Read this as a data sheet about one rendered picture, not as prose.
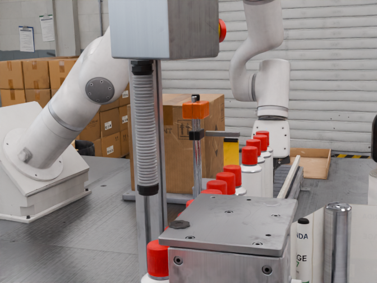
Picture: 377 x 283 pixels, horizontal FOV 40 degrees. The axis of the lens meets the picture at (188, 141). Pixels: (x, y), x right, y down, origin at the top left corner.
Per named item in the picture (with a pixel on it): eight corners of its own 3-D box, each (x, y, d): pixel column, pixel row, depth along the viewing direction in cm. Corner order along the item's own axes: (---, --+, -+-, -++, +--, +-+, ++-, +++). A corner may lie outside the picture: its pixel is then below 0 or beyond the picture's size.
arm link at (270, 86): (249, 105, 137) (285, 105, 133) (253, 57, 139) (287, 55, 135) (257, 112, 145) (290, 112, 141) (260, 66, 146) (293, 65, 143)
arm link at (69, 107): (44, 114, 136) (95, 50, 126) (56, 79, 151) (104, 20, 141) (82, 137, 141) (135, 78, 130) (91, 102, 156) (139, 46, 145)
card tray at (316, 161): (326, 179, 175) (327, 168, 174) (250, 175, 182) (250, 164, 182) (330, 158, 203) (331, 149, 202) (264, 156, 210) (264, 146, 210)
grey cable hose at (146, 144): (154, 197, 80) (148, 60, 76) (133, 196, 81) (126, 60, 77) (162, 191, 84) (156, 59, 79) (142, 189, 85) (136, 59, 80)
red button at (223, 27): (215, 18, 79) (229, 17, 81) (199, 19, 82) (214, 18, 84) (215, 43, 80) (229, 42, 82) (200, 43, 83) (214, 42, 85)
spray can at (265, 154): (269, 223, 122) (269, 138, 118) (247, 222, 123) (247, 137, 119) (272, 216, 127) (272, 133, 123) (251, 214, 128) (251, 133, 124)
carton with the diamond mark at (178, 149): (206, 195, 155) (203, 105, 150) (130, 191, 161) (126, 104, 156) (225, 169, 183) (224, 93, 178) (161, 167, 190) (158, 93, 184)
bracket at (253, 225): (280, 257, 43) (281, 246, 43) (156, 245, 46) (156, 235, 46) (298, 205, 56) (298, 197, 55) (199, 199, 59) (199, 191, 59)
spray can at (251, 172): (260, 245, 110) (260, 150, 105) (235, 242, 111) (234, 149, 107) (263, 236, 114) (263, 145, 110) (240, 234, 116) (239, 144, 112)
